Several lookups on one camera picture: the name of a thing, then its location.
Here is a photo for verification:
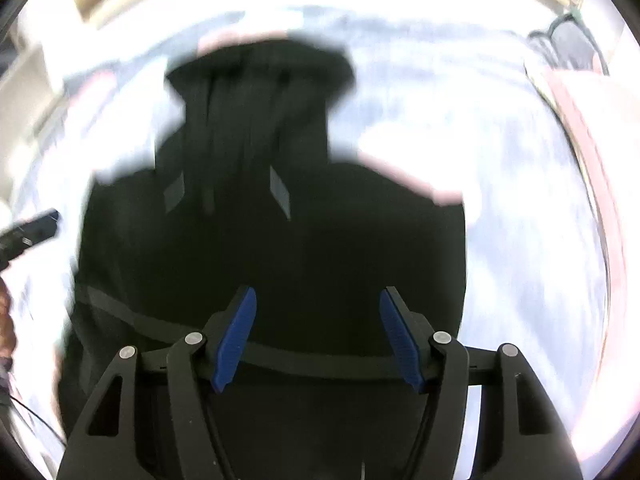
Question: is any person's left hand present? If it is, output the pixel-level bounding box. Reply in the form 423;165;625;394
0;280;17;359

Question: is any grey pink patterned bedsheet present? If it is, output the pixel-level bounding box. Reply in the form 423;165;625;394
8;5;634;479

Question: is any black hooded jacket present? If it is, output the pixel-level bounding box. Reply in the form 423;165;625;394
58;38;469;479

